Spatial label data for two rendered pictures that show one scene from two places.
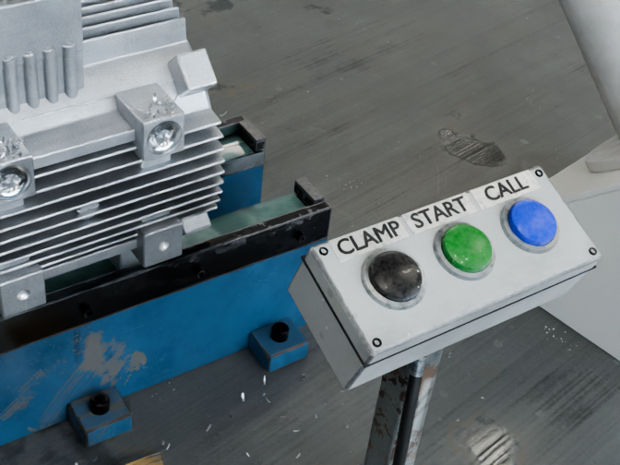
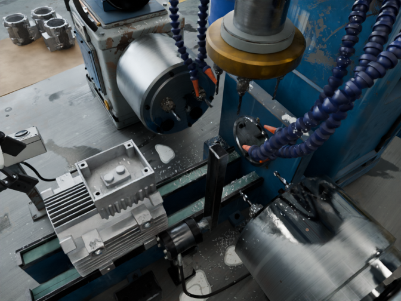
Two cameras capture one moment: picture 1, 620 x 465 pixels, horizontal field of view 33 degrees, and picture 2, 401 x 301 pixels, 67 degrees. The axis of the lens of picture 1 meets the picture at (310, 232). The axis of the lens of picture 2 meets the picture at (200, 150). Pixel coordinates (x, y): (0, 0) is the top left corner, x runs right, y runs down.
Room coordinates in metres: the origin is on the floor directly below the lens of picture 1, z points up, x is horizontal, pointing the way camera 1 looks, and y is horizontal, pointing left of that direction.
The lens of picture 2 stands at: (0.89, 0.41, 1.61)
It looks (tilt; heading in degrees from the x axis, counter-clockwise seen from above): 49 degrees down; 183
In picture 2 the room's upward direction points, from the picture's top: 3 degrees clockwise
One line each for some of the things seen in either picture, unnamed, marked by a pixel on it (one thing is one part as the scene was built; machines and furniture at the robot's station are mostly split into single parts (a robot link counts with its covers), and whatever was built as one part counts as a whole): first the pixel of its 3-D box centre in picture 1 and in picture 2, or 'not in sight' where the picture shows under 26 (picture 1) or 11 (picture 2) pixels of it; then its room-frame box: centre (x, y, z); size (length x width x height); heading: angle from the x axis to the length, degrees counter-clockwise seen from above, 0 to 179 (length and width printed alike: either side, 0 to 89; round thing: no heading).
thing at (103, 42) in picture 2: not in sight; (128, 53); (-0.08, 0.08, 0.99); 0.35 x 0.31 x 0.37; 37
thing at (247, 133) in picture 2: not in sight; (250, 142); (0.33, 0.51, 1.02); 0.15 x 0.02 x 0.15; 37
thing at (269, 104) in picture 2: not in sight; (265, 143); (0.30, 0.56, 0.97); 0.30 x 0.11 x 0.34; 37
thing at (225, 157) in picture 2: not in sight; (212, 194); (0.58, 0.42, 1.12); 0.04 x 0.03 x 0.26; 127
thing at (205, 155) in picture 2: not in sight; (216, 154); (0.26, 0.43, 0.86); 0.07 x 0.06 x 0.12; 37
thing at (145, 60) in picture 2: not in sight; (157, 75); (0.11, 0.23, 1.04); 0.37 x 0.25 x 0.25; 37
